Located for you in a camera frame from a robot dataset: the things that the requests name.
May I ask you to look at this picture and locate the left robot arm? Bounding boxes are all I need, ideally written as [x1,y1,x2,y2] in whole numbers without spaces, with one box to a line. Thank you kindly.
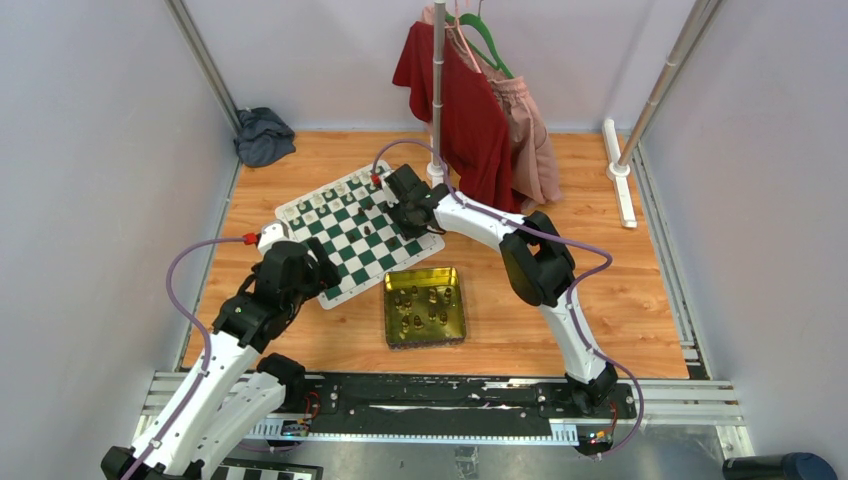
[101,238,341,479]

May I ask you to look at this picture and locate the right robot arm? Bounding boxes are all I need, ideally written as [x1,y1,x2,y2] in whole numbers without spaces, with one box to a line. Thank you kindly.
[371,165,618,418]

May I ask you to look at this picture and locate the green white chess mat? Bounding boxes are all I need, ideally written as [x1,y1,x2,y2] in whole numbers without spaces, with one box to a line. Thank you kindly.
[275,160,445,310]

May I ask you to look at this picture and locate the white clothes rack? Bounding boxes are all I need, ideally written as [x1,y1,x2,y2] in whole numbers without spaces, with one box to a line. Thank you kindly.
[425,0,639,230]

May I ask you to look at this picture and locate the red t-shirt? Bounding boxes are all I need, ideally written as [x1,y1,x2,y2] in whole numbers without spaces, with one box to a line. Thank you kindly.
[392,21,521,213]

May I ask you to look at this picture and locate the yellow metal tin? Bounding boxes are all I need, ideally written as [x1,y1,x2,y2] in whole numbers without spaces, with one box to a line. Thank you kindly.
[383,267,468,350]

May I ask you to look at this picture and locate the pink shorts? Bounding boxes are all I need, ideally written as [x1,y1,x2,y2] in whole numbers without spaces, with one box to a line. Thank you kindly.
[445,28,562,212]

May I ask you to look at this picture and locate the dark blue crumpled cloth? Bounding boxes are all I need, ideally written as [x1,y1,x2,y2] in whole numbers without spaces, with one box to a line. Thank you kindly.
[234,107,296,168]

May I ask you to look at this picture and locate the green clothes hanger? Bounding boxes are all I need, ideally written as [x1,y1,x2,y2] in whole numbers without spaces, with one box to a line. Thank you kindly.
[446,13,514,79]

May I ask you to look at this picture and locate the dark blue bottle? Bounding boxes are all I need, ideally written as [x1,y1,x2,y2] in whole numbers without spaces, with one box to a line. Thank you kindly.
[722,452,838,480]

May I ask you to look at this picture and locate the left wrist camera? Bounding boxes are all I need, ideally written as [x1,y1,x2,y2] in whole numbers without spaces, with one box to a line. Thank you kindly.
[257,220,291,255]

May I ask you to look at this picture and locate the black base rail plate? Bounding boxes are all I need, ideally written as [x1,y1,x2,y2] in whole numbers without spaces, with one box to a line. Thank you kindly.
[275,372,638,437]

